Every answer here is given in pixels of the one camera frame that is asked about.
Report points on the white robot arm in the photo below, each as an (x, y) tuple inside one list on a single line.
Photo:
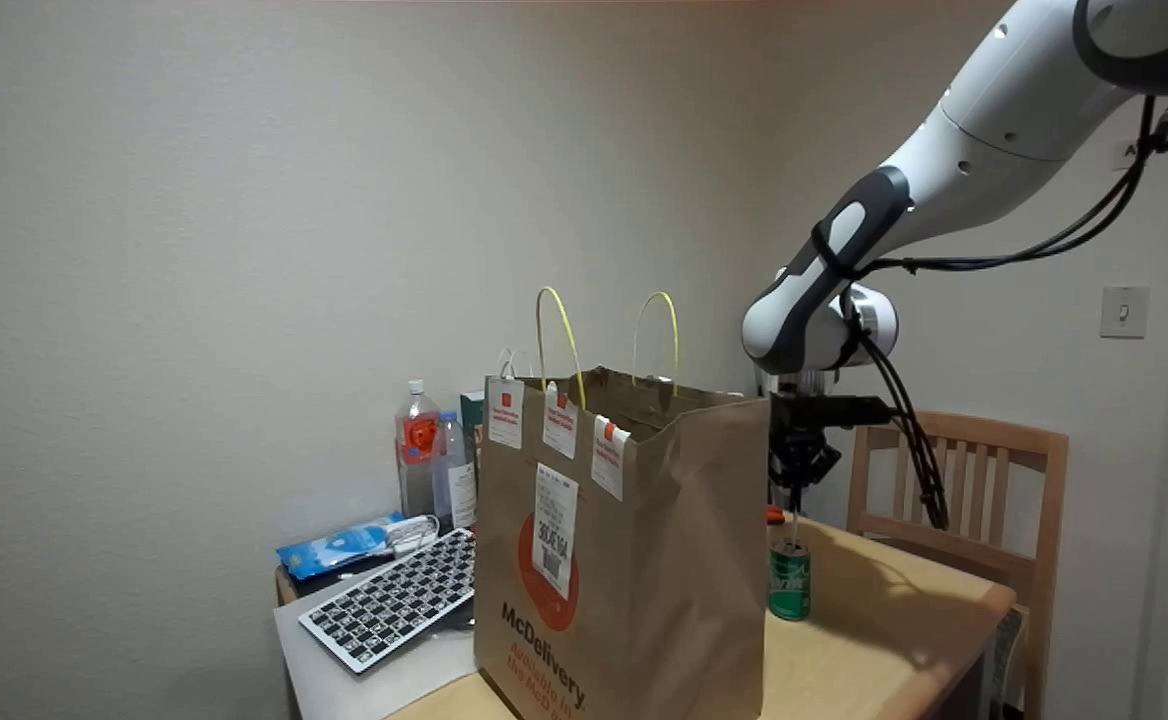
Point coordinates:
[(1016, 110)]

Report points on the blue tissue pack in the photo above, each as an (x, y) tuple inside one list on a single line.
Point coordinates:
[(355, 544)]

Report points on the red cap water bottle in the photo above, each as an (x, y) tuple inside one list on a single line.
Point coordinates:
[(418, 449)]

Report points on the wooden chair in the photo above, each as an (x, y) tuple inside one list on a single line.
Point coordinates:
[(1006, 506)]

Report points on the white wall switch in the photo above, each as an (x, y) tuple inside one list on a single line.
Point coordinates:
[(1122, 315)]

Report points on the white keyboard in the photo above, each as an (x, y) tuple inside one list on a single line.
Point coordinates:
[(384, 610)]

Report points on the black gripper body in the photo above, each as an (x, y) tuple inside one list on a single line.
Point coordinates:
[(797, 439)]

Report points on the brown paper delivery bag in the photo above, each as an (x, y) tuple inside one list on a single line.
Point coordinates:
[(623, 551)]

